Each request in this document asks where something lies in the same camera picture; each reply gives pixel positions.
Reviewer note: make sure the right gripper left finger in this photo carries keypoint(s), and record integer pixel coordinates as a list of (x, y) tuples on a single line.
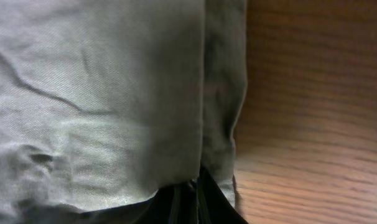
[(174, 204)]

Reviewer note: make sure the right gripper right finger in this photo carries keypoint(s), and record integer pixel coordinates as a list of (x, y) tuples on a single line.
[(213, 207)]

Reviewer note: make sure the grey shorts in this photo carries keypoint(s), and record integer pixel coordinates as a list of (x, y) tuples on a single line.
[(104, 102)]

